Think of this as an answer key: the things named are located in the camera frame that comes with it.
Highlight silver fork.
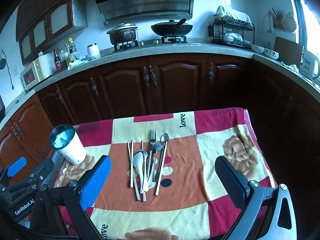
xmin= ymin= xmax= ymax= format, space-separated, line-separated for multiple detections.
xmin=147 ymin=128 xmax=156 ymax=179

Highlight gas stove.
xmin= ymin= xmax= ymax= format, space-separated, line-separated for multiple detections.
xmin=114 ymin=36 xmax=188 ymax=52

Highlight brown lower kitchen cabinets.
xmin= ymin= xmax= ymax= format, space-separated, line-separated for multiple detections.
xmin=1 ymin=53 xmax=319 ymax=181

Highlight oil bottle yellow cap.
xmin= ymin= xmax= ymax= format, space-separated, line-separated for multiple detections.
xmin=68 ymin=37 xmax=76 ymax=62

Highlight pale wooden chopstick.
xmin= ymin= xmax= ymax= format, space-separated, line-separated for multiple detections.
xmin=141 ymin=141 xmax=146 ymax=202

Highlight cream microwave oven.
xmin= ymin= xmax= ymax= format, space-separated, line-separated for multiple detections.
xmin=21 ymin=52 xmax=56 ymax=90

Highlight white electric kettle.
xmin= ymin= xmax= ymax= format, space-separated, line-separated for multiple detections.
xmin=299 ymin=49 xmax=319 ymax=81

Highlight silver spoon black handle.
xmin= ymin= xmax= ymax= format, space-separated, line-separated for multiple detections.
xmin=155 ymin=133 xmax=169 ymax=182

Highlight white utensil holder cup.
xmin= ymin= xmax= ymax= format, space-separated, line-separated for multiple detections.
xmin=49 ymin=124 xmax=87 ymax=165

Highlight patchwork fleece blanket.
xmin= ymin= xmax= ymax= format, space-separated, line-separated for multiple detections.
xmin=55 ymin=108 xmax=277 ymax=239

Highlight upper wall cabinet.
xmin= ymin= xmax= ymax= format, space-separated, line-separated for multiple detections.
xmin=16 ymin=0 xmax=88 ymax=64

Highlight patterned ceramic bowl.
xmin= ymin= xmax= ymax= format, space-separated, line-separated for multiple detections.
xmin=264 ymin=48 xmax=279 ymax=60

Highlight wall chopstick holder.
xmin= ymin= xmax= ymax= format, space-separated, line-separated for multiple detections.
xmin=269 ymin=7 xmax=285 ymax=30

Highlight white ceramic spoon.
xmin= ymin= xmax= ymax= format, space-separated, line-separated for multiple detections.
xmin=133 ymin=151 xmax=142 ymax=179

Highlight white kettle canister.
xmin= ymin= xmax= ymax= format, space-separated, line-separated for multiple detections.
xmin=87 ymin=43 xmax=101 ymax=60

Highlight black wok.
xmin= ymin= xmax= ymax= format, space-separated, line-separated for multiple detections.
xmin=151 ymin=18 xmax=193 ymax=37

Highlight wooden cutting board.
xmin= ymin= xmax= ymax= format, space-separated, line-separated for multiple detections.
xmin=274 ymin=37 xmax=304 ymax=67

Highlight dark sauce bottle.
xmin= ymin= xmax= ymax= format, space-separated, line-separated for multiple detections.
xmin=54 ymin=48 xmax=62 ymax=72

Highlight small silver spoon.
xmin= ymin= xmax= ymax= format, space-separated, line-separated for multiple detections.
xmin=140 ymin=150 xmax=149 ymax=193

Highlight light wooden chopstick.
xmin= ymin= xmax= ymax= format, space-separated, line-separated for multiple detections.
xmin=155 ymin=140 xmax=168 ymax=196

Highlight black dish rack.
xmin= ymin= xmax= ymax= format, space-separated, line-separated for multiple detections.
xmin=208 ymin=14 xmax=255 ymax=49

